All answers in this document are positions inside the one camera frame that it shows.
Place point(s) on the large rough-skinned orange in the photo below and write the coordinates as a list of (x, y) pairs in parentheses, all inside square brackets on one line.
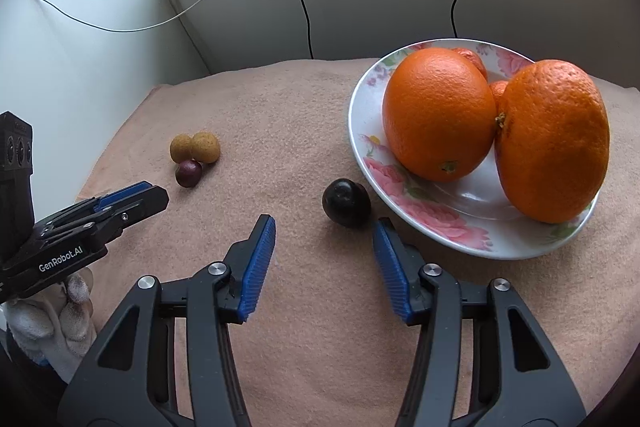
[(555, 142)]

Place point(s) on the large mandarin with stem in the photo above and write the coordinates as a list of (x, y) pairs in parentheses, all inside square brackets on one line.
[(497, 94)]

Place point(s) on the blackish dark plum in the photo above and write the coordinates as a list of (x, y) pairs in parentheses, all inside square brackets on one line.
[(346, 203)]

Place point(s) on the peach fleece blanket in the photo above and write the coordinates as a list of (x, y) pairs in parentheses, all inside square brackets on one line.
[(280, 117)]

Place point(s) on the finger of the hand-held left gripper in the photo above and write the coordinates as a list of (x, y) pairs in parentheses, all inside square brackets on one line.
[(125, 192), (145, 204)]

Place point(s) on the person's left hand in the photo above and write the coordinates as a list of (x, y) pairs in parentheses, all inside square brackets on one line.
[(50, 322)]

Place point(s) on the medium mandarin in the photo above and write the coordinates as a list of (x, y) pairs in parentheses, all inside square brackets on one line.
[(472, 59)]

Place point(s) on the large smooth navel orange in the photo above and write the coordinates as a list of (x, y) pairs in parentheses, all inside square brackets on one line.
[(437, 112)]

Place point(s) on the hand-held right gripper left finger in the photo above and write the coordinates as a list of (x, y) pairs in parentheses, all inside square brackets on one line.
[(260, 267)]

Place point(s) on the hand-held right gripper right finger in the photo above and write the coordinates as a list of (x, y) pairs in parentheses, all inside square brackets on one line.
[(392, 267)]

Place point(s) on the brown longan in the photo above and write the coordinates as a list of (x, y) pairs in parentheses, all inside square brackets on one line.
[(206, 147), (178, 149)]

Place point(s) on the reddish purple plum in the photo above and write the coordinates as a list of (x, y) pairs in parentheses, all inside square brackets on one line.
[(188, 173)]

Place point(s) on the white floral plate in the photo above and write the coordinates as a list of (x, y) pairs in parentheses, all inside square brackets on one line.
[(380, 187)]

